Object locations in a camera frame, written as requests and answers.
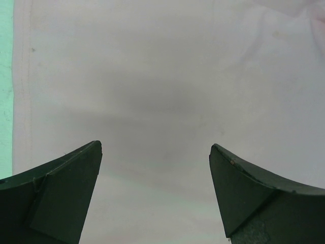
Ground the pink t shirt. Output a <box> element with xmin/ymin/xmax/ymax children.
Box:
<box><xmin>12</xmin><ymin>1</ymin><xmax>324</xmax><ymax>243</ymax></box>

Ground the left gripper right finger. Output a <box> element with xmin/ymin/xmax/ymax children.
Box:
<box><xmin>209</xmin><ymin>144</ymin><xmax>324</xmax><ymax>244</ymax></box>

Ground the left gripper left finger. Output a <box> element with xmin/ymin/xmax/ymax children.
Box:
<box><xmin>1</xmin><ymin>141</ymin><xmax>103</xmax><ymax>243</ymax></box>

